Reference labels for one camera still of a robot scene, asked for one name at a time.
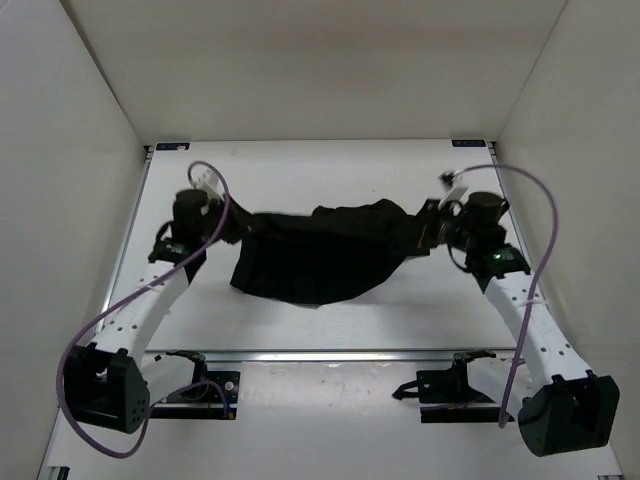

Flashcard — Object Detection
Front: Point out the left blue corner label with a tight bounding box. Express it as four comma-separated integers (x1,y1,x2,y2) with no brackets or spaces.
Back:
155,142,190,151

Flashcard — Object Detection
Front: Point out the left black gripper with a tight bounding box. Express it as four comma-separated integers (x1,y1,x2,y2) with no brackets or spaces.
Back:
202,188,269,241

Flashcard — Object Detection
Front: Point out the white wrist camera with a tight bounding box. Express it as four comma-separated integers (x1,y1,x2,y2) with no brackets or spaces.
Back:
438,171,468,210
190,169,224,199

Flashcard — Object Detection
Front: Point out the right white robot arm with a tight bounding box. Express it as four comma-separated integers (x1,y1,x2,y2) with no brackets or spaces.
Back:
412,192,620,457

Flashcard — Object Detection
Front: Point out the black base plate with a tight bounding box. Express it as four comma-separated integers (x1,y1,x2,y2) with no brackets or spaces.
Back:
391,350,499,424
143,350,241,421

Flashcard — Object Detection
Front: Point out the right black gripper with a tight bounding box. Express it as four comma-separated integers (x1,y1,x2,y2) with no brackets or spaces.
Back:
392,200,476,254

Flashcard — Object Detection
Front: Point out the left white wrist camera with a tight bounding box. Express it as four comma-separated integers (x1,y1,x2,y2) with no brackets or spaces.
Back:
190,169,224,199

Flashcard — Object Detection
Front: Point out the black skirt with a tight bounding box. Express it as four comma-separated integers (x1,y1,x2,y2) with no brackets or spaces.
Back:
223,199,437,306

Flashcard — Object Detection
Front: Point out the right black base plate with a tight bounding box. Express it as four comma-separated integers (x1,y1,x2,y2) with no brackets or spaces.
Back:
391,350,499,424

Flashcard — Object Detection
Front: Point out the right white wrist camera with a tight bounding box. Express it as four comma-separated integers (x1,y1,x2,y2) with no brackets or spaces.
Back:
438,171,468,210

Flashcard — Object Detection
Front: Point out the right blue corner label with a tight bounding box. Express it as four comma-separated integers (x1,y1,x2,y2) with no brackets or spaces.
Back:
451,139,486,148

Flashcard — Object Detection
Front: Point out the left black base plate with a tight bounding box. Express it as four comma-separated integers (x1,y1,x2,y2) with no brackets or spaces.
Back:
143,350,241,421

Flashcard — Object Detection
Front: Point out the blue corner label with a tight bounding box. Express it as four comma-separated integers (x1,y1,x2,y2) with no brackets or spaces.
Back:
155,142,190,151
451,139,486,148

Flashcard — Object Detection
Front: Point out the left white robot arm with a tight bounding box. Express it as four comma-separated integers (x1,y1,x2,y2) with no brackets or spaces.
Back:
60,189,231,433

